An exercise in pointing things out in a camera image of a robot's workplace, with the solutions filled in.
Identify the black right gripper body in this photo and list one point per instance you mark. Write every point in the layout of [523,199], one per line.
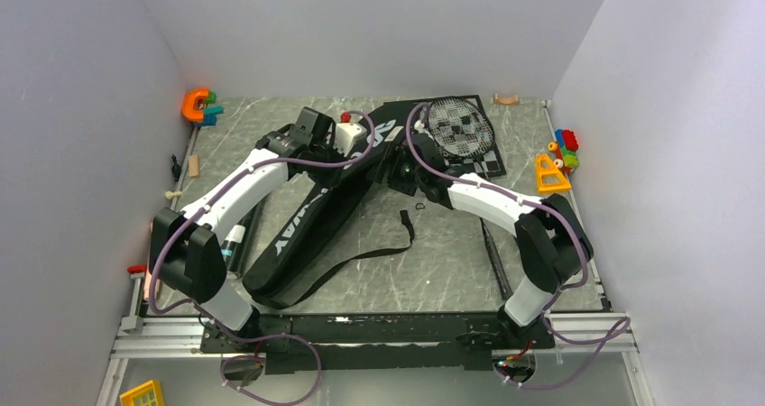
[401,177]

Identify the black racket bag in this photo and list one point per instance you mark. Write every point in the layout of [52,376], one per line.
[323,212]

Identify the black shuttlecock tube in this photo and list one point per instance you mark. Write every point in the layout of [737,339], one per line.
[237,243]

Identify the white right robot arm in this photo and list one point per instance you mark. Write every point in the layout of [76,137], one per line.
[552,243]

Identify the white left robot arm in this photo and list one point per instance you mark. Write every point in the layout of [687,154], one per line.
[186,244]

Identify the black white chessboard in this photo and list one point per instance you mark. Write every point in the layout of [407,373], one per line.
[459,127]

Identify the wooden arch block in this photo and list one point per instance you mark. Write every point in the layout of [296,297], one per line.
[512,100]

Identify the teal green toy blocks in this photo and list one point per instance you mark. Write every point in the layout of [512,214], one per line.
[211,110]

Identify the small wooden block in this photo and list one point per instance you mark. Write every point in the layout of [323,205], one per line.
[193,166]

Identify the small black figure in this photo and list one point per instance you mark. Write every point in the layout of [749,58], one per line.
[175,168]

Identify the orange letter toy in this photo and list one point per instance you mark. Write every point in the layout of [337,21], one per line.
[194,105]

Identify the yellow triangle toy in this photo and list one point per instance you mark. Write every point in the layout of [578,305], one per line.
[549,178]

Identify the colourful brick toy stack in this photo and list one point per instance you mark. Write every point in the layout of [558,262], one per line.
[564,147]

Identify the beige rolling pin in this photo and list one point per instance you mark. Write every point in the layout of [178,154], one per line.
[147,289]

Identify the red clamp knob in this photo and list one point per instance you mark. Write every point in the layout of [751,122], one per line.
[137,269]

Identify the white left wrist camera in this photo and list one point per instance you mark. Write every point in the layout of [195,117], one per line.
[347,134]

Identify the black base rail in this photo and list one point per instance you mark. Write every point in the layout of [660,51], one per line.
[361,341]

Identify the yellow window toy frame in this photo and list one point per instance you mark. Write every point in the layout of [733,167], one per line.
[145,394]

